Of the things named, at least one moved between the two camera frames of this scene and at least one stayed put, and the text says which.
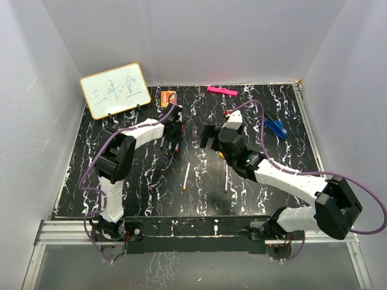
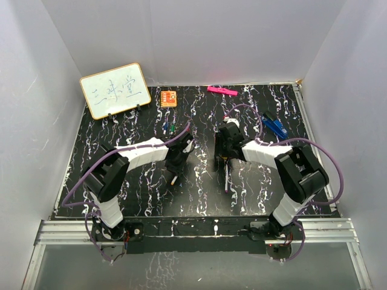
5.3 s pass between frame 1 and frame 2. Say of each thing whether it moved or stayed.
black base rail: stayed
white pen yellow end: moved
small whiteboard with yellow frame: stayed
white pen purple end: stayed
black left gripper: moved
